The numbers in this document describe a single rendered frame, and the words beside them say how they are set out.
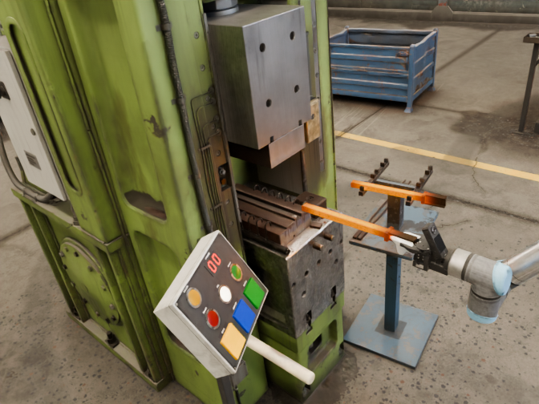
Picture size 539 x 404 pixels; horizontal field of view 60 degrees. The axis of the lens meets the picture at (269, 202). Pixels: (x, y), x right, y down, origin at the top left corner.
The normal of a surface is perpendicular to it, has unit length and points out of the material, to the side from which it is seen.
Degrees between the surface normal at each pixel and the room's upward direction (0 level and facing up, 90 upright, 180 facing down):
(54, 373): 0
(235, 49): 90
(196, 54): 90
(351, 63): 89
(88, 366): 0
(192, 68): 90
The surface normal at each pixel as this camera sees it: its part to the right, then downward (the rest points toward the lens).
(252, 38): 0.75, 0.27
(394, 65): -0.57, 0.47
